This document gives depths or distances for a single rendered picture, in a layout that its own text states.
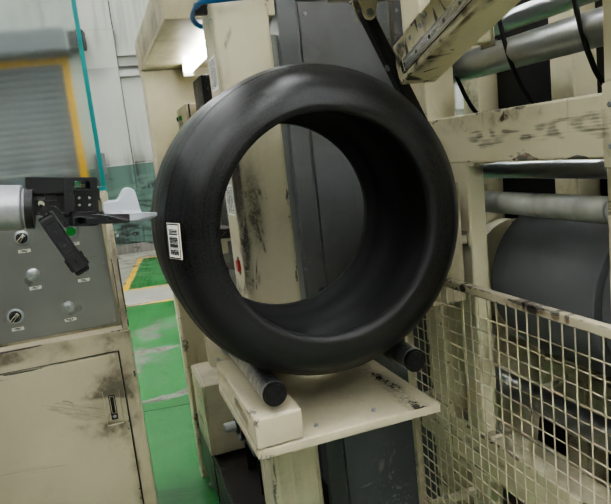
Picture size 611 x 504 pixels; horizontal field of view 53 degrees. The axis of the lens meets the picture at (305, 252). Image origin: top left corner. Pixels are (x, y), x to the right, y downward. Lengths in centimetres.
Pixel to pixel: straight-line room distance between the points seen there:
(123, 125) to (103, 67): 91
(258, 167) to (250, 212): 10
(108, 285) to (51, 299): 15
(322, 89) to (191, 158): 25
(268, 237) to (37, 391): 74
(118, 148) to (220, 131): 910
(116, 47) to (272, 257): 903
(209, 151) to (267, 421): 48
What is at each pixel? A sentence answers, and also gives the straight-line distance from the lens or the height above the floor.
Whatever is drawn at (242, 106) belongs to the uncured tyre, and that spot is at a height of 140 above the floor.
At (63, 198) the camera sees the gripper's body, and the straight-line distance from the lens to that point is 110.
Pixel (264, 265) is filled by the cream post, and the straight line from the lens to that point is 142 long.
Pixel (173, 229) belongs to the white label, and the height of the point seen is 121.
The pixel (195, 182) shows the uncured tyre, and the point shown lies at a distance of 100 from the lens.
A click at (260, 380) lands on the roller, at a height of 92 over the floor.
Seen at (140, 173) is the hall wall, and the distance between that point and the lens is 1007.
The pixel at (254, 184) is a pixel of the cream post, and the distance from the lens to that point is 140.
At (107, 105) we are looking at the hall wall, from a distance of 1015.
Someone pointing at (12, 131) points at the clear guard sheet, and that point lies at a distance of 170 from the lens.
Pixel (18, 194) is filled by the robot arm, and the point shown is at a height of 130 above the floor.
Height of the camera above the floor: 132
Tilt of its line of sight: 9 degrees down
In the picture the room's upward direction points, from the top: 6 degrees counter-clockwise
